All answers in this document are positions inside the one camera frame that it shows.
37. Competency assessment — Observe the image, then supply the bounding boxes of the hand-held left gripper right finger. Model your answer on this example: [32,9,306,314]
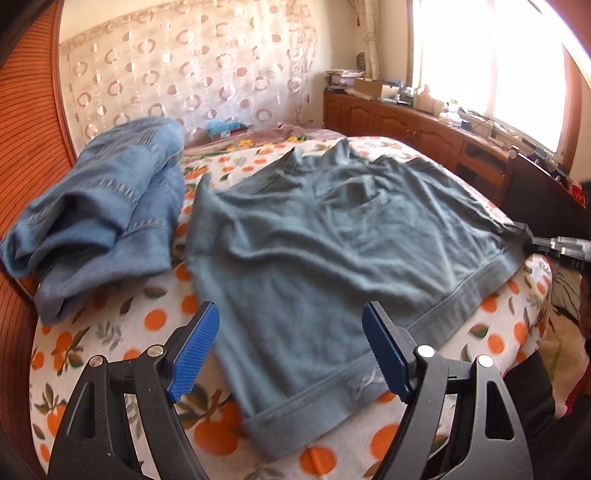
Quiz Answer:
[361,301,536,480]

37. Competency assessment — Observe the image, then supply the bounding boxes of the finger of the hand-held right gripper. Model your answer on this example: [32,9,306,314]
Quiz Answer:
[526,244,591,269]
[517,223,591,247]

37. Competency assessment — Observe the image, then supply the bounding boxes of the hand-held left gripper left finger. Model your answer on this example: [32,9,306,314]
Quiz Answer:
[46,301,221,480]

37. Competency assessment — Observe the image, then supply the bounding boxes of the grey-blue sweater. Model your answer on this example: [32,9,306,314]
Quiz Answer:
[187,138,529,462]

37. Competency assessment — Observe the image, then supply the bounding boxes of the dark wooden panel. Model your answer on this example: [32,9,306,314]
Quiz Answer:
[502,151,591,243]

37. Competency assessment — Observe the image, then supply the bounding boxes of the orange fruit print sheet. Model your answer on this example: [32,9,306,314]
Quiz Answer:
[28,138,555,480]

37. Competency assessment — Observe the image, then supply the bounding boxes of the window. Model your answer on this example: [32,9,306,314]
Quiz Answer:
[409,0,583,155]

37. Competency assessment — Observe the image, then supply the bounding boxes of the blue jeans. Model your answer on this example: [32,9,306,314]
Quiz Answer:
[0,117,186,324]

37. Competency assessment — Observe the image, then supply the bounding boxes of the long wooden cabinet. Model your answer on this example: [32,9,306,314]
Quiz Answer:
[323,90,513,208]

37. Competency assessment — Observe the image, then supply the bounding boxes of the open cardboard box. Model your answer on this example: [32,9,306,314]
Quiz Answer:
[353,78,384,97]

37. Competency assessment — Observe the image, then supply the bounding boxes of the stack of papers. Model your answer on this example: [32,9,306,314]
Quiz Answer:
[324,69,363,90]

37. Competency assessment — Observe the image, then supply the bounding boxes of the white window curtain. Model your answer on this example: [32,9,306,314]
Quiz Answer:
[351,0,384,79]

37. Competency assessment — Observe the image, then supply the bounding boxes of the circle-patterned sheer curtain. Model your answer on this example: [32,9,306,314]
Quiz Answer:
[59,0,319,148]

